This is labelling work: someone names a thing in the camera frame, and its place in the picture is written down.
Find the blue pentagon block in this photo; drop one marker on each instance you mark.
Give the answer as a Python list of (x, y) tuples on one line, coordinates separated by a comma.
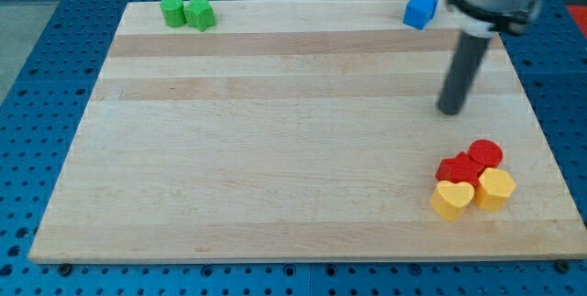
[(418, 13)]

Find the dark grey cylindrical pointer rod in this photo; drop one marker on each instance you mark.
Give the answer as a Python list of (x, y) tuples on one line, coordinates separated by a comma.
[(467, 59)]

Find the red star block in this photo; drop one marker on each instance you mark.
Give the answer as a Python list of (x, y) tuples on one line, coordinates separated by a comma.
[(461, 168)]

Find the yellow heart block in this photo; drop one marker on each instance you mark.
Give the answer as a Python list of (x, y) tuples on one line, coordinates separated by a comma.
[(450, 199)]

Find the green cylinder block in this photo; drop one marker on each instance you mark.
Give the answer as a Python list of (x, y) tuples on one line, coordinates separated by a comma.
[(172, 12)]

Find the red cylinder block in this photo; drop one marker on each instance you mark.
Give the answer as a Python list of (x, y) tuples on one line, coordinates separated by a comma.
[(486, 152)]

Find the green star block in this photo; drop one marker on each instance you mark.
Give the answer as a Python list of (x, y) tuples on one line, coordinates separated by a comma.
[(200, 14)]

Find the light wooden board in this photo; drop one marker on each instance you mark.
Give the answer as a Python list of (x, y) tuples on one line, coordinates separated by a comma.
[(296, 131)]

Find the yellow hexagon block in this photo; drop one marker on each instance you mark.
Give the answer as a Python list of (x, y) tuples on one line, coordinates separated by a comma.
[(494, 189)]

